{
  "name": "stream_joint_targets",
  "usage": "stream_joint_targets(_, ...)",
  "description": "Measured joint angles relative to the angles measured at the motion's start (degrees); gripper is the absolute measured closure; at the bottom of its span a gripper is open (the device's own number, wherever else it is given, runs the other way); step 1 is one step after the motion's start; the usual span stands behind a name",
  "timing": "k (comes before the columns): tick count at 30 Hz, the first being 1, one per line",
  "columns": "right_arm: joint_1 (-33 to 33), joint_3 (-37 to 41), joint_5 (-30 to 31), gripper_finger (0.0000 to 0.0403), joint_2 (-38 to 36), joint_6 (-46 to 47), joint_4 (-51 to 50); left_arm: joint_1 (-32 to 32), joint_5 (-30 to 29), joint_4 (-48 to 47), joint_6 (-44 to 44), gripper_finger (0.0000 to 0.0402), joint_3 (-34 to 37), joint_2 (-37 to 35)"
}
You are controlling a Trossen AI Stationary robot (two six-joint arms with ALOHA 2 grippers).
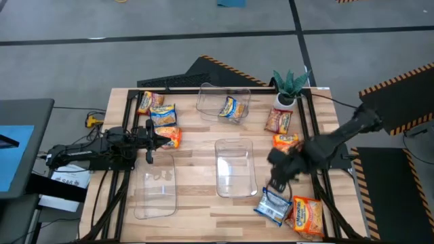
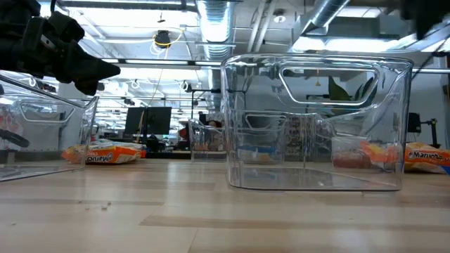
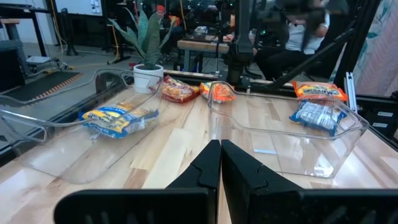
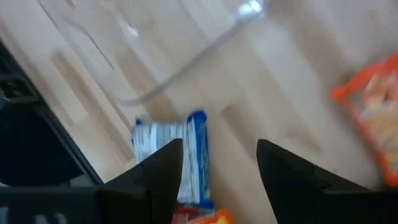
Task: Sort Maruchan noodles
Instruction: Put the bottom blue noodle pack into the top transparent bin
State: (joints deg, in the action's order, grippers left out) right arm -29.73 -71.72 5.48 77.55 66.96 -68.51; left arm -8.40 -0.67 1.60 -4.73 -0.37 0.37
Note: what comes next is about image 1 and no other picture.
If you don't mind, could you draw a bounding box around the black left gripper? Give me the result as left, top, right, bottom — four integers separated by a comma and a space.
137, 118, 172, 165

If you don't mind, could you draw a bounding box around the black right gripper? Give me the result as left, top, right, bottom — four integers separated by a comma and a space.
267, 140, 308, 195

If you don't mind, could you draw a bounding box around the orange Maruchan noodle pack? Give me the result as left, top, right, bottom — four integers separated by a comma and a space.
272, 133, 300, 154
286, 195, 326, 239
154, 125, 183, 150

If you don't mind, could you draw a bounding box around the blue Maruchan noodle pack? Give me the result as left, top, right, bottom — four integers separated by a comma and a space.
149, 103, 178, 129
218, 96, 246, 120
253, 186, 293, 228

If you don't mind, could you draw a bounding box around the clear plastic bin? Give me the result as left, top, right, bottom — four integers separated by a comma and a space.
195, 81, 252, 125
214, 137, 259, 199
133, 152, 179, 221

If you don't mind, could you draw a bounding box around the black mat with hazard stripes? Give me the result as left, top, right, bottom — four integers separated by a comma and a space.
358, 62, 434, 137
136, 54, 273, 89
350, 146, 434, 244

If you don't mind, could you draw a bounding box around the green plant in white pot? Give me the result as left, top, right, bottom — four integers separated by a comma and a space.
272, 68, 312, 113

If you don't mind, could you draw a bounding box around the printed white paper sheet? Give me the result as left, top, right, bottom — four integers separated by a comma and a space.
50, 163, 93, 190

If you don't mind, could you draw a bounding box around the plain white paper sheet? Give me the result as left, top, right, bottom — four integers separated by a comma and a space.
37, 194, 81, 214

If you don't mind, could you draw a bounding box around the grey desk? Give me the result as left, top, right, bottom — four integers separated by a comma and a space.
0, 98, 56, 201

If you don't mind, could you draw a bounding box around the blue screen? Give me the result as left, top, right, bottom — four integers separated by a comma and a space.
0, 125, 36, 193

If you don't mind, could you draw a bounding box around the grey metal stand foot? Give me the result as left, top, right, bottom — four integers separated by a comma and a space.
404, 119, 434, 139

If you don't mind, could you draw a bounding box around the blue floor mat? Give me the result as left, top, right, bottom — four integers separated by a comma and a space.
216, 0, 248, 9

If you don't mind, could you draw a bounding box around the black right gripper cable loop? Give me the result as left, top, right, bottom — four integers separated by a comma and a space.
265, 180, 294, 205

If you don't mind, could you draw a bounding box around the yellow cable connector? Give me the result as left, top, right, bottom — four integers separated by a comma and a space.
85, 114, 105, 129

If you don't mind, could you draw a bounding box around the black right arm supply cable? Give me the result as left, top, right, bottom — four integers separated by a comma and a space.
309, 92, 359, 110

